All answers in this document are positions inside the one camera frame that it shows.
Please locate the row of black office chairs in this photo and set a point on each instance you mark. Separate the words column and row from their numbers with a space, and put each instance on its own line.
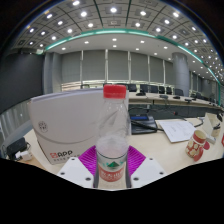
column 153, row 88

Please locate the black desktop conference unit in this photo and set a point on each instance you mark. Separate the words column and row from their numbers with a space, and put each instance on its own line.
column 141, row 125

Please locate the red floral ceramic mug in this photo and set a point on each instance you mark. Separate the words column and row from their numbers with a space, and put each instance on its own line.
column 196, row 145

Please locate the long curved conference desk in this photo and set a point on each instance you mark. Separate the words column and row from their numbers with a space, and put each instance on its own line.
column 156, row 98

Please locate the white printed paper sheet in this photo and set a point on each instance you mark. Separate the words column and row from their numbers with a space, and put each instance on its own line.
column 176, row 130

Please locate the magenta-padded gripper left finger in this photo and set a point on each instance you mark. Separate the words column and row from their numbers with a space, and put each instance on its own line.
column 78, row 171

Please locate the group of ceiling lights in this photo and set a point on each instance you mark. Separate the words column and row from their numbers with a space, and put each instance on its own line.
column 113, row 10

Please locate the white cardboard paper box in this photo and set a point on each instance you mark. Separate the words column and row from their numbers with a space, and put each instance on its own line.
column 66, row 123

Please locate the clear red-capped water bottle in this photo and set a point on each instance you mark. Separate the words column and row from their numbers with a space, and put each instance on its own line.
column 112, row 150

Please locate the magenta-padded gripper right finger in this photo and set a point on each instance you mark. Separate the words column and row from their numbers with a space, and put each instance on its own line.
column 145, row 171

